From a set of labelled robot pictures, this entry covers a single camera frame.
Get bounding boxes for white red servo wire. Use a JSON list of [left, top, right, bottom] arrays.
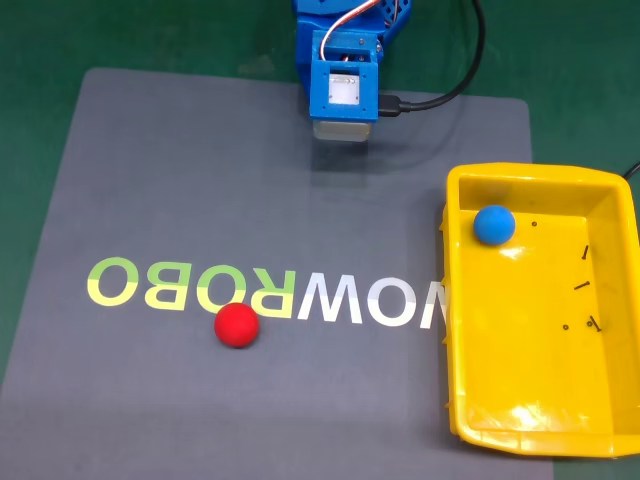
[[319, 0, 384, 62]]

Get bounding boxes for red ball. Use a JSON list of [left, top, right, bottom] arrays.
[[213, 302, 261, 349]]

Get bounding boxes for gray mat with lettering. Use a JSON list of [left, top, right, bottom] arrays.
[[0, 67, 555, 480]]

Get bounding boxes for blue camera box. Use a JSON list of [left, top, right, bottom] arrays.
[[307, 29, 382, 144]]

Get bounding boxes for yellow plastic bin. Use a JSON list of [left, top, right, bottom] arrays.
[[438, 160, 640, 459]]

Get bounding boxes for black USB cable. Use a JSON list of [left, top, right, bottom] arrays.
[[378, 0, 488, 119]]

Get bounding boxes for blue ball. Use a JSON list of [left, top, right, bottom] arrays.
[[472, 204, 517, 247]]

